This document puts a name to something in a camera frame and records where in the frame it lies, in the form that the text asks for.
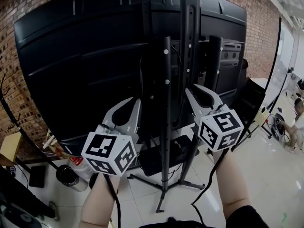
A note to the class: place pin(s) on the pale yellow box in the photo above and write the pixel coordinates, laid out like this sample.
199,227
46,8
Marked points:
262,117

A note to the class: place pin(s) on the black office chair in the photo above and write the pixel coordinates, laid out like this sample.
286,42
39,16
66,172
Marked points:
251,91

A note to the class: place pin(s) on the grey white machine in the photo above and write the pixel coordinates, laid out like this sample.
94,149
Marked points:
16,216

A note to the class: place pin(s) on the black coat rack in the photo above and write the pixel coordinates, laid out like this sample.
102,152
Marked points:
65,174

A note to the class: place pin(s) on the bundle of pale wooden hangers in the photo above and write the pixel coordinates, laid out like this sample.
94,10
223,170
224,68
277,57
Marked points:
48,140

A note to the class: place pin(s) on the person's left forearm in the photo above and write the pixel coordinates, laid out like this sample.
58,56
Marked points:
97,203

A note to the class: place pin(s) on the steel trash can black liner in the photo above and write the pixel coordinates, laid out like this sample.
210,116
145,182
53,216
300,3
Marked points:
83,186

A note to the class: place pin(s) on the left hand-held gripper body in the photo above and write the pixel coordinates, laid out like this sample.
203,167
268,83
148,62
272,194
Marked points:
102,146

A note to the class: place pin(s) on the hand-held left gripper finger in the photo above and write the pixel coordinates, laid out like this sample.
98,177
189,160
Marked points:
134,125
107,120

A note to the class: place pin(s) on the yellow table black base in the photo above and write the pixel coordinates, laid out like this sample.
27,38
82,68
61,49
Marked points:
9,146

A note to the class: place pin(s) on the large black television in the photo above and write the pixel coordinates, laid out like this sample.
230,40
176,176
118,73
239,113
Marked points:
71,56

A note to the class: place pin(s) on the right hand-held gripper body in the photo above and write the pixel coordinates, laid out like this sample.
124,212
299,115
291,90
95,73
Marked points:
221,129

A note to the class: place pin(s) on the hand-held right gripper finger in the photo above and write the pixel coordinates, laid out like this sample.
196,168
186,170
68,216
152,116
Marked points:
216,101
194,108

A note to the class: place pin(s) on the grey black device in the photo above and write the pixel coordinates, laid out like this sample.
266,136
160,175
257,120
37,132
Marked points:
279,127

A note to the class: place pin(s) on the person's right forearm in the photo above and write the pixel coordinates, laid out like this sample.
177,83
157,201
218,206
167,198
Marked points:
232,186

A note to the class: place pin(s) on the smaller black television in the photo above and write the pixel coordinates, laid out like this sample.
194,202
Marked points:
229,79

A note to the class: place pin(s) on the clear water bottle red cap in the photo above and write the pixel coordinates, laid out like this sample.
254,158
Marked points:
82,172

